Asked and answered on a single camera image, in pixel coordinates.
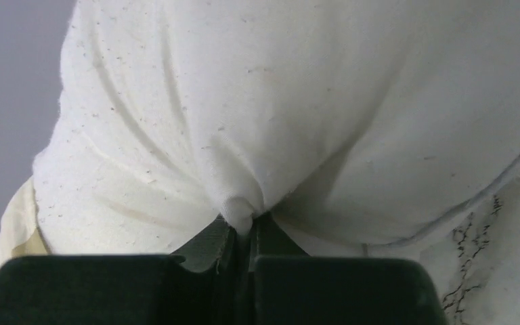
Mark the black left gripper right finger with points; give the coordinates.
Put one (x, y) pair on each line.
(274, 281)

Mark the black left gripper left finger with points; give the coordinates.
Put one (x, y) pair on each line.
(206, 279)

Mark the blue beige checked pillowcase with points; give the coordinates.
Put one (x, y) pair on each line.
(20, 234)

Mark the white pillow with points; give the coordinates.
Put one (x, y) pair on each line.
(357, 122)

